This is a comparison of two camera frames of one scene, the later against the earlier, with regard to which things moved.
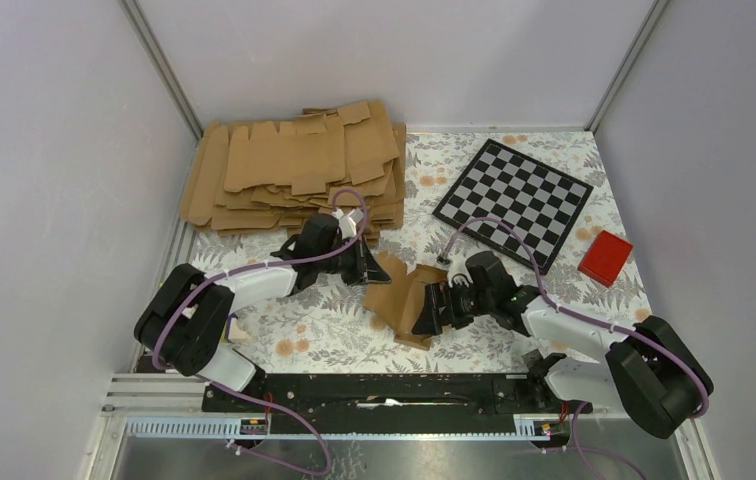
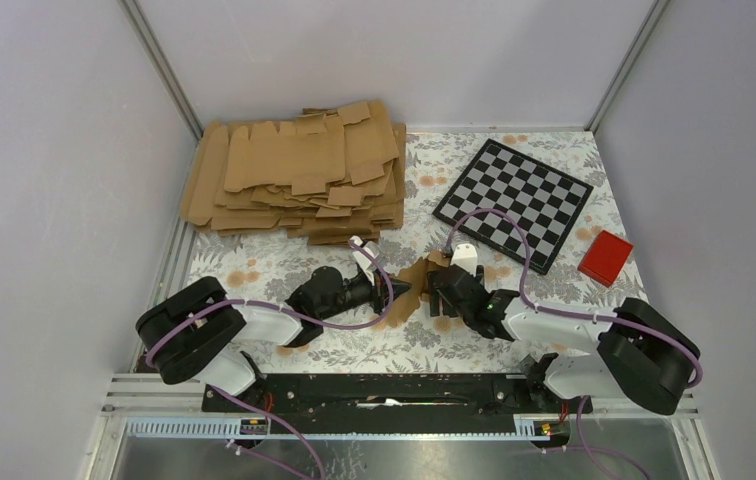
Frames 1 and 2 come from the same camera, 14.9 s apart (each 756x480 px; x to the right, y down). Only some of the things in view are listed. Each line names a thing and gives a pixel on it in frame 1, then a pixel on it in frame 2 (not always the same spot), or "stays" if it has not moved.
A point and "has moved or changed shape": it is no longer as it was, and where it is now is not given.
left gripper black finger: [371, 272] to [398, 287]
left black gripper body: [345, 262] to [358, 292]
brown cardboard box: [395, 303] has moved or changed shape
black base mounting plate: [379, 396] stays
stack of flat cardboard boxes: [273, 176] stays
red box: [605, 258] stays
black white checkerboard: [506, 185] stays
